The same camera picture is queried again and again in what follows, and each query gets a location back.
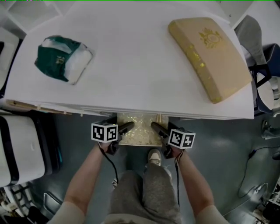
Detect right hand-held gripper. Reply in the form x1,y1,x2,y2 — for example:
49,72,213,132
150,122,196,159

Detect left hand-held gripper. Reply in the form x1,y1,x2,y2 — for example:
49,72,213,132
91,116,135,156

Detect cream upholstered stool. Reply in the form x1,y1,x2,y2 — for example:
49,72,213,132
117,112,169,147

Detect white desk with hutch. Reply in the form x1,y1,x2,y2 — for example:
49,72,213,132
4,0,256,120

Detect person's left forearm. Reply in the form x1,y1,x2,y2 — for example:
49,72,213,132
63,142,110,211

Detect person's right forearm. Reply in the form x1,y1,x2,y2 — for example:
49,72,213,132
172,150,217,217

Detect person's right shoe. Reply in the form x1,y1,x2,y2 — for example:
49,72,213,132
147,148,163,167

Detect person's grey trousers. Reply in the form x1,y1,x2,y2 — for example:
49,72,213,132
108,161,182,224

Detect beige book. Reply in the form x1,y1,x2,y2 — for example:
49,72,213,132
168,17,253,105

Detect green pouch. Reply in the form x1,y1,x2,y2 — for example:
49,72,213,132
34,35,95,86

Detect person's light shirt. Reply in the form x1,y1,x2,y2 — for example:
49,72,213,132
45,200,231,224

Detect grey chair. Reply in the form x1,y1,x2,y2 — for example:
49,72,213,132
233,14,269,67

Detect blue chair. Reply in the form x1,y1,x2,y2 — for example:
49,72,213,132
248,43,280,115

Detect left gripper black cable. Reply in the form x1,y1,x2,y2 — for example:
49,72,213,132
98,143,120,185

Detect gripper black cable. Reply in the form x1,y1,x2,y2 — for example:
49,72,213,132
173,150,185,207
98,143,120,185

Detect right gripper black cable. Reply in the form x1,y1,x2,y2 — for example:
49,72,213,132
173,150,185,207

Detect black floor cable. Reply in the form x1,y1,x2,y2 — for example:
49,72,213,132
237,146,280,199

